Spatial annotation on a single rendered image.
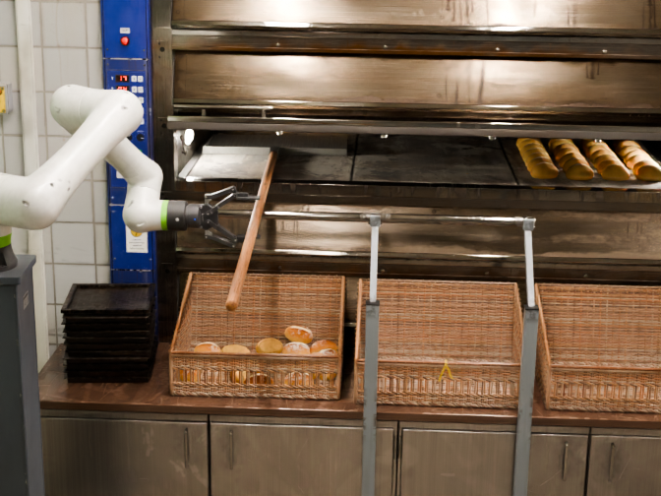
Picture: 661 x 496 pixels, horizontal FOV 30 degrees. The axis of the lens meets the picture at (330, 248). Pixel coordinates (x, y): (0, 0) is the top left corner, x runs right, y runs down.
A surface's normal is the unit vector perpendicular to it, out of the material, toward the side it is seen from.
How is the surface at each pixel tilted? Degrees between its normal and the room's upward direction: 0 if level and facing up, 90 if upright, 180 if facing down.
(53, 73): 90
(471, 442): 91
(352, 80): 70
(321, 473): 90
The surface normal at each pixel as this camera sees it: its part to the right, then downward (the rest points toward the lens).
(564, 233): -0.05, -0.06
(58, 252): -0.05, 0.28
